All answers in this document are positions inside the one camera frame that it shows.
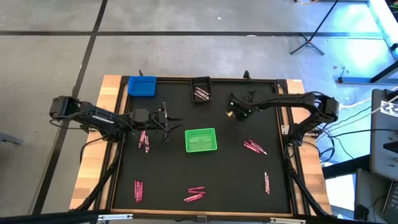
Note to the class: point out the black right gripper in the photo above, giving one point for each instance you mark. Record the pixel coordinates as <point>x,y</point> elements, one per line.
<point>244,105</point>

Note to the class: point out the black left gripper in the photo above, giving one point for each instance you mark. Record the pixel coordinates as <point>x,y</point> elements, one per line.
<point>158,121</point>

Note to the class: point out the green plastic basket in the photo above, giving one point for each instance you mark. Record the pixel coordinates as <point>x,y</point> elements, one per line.
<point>200,140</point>

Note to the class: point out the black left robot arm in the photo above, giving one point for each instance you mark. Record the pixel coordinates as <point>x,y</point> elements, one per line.
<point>102,119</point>

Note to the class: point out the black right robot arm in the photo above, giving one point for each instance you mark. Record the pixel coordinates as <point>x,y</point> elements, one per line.
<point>289,99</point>

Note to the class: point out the yellow tape tag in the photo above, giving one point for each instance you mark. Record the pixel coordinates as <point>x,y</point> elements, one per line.
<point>229,114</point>

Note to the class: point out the black plastic basket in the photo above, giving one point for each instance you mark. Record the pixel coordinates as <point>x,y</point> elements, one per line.
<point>201,82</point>

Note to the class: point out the blue plastic basket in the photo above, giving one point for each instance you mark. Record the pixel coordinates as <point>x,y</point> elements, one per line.
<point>141,86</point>

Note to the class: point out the black table mat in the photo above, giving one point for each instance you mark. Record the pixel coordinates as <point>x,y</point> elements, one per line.
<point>217,174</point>

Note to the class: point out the black tripod stand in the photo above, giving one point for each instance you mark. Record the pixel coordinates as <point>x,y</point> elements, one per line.
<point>308,41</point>

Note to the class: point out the black metal bar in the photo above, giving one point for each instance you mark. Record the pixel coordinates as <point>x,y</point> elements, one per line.
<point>345,167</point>

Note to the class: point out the grey equipment cabinet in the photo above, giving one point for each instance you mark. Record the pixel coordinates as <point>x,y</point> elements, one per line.
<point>381,149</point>

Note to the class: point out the white marker label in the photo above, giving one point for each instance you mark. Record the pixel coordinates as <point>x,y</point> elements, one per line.
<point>390,109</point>

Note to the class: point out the low grey box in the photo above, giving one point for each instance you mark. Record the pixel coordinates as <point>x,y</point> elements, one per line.
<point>370,193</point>

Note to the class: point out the black rig beam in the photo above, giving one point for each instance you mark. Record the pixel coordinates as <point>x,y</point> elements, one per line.
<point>46,217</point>

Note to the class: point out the grey floor object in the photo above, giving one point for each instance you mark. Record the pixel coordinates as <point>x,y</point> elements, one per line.
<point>7,138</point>

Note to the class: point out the small black clamp post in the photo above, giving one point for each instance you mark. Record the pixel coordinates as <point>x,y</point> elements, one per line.
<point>247,75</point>
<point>140,74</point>

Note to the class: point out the black aluminium table frame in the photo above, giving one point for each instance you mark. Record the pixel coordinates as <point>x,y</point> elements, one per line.
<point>281,84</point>

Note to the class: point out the silver metal bracket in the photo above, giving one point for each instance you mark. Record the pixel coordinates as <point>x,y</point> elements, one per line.
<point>287,221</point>
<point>115,217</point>

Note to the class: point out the dark metal desk frame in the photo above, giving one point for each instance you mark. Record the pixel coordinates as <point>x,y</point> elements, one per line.
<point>357,81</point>

